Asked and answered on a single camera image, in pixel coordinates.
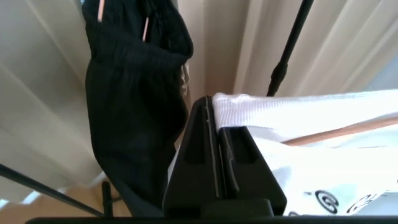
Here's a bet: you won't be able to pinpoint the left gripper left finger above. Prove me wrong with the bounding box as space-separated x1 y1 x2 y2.
163 95 222 218

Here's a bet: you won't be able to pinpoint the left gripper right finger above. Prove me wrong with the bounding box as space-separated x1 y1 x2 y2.
219 126 287 217

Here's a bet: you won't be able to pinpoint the white garment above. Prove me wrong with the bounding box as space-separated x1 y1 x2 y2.
167 89 398 217

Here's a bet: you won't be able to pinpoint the black drawstring shorts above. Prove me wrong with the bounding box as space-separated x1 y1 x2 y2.
81 0 194 218

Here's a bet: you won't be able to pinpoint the black clothes rack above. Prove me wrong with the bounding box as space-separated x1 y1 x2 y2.
0 0 315 218

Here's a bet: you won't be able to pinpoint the beige curtain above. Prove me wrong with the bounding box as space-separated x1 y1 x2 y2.
0 0 398 203

